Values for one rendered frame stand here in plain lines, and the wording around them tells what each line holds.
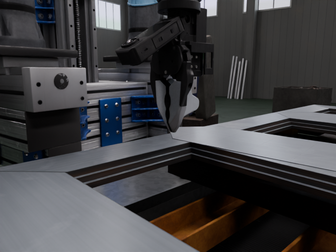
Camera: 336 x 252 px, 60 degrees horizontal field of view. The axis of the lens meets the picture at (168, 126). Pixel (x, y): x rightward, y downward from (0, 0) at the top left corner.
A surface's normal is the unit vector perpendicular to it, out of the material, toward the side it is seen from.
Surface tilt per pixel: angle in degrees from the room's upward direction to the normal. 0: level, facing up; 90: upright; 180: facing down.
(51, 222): 0
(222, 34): 90
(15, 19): 73
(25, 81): 90
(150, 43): 90
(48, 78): 90
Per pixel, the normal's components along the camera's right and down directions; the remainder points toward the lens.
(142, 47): 0.68, 0.13
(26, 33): 0.74, -0.18
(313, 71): -0.60, 0.15
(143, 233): 0.00, -0.98
